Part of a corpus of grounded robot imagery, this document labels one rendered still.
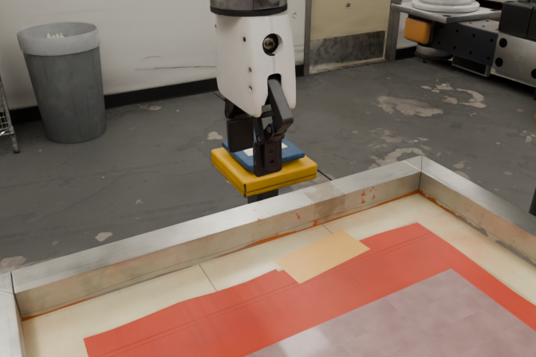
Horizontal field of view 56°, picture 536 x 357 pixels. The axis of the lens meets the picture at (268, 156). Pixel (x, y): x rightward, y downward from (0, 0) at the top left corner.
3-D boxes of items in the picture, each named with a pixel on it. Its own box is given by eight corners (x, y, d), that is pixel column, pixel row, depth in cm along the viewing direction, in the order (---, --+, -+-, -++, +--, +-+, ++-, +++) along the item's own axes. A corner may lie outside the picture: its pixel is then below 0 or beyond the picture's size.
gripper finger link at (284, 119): (299, 96, 45) (289, 141, 49) (261, 49, 50) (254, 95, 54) (288, 98, 45) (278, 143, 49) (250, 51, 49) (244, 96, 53)
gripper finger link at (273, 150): (294, 120, 49) (293, 180, 52) (278, 111, 52) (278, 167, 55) (265, 127, 48) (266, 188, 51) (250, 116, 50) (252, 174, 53)
